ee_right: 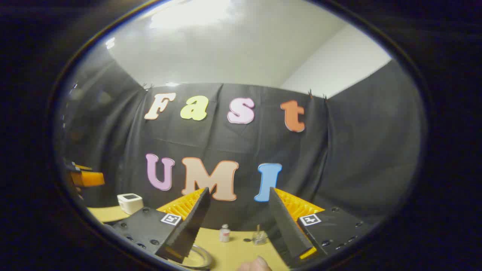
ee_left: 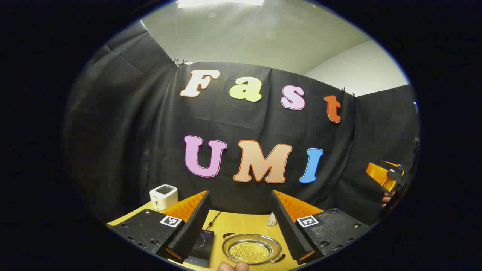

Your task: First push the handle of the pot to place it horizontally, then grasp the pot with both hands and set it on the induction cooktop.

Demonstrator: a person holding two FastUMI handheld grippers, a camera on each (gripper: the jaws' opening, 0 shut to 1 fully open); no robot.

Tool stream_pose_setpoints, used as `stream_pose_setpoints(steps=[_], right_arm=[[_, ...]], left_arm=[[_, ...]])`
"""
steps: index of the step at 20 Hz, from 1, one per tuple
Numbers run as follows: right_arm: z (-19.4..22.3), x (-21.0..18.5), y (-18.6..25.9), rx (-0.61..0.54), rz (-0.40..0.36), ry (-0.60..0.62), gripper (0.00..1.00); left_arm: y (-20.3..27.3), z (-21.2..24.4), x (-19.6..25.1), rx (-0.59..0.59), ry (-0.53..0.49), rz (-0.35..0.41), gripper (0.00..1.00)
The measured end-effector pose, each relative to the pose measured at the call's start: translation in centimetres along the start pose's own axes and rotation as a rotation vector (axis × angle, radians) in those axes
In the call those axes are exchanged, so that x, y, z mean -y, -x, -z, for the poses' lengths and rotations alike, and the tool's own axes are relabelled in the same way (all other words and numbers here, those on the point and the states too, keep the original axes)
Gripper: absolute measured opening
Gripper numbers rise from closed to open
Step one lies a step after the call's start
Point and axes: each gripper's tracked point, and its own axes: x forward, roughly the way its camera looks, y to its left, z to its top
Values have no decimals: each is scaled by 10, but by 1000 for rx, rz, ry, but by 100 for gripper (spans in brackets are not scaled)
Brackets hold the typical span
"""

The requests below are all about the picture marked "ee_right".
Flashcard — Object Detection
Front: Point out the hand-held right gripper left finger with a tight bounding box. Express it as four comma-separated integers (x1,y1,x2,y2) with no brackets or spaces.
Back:
111,187,211,264

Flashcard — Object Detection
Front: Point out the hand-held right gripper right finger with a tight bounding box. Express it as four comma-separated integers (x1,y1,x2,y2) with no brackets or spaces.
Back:
268,187,371,268

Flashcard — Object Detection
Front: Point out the steel pot with black handle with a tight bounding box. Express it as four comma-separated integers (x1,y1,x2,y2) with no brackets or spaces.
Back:
181,244,213,271

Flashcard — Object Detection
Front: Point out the white toaster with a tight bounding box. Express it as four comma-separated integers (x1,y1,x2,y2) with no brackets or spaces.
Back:
117,193,144,215

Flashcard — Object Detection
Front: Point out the black backdrop cloth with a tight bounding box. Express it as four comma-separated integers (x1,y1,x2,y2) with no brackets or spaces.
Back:
56,56,424,232

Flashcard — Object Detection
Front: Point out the wire mesh holder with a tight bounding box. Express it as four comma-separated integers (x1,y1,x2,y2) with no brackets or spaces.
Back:
252,225,268,246

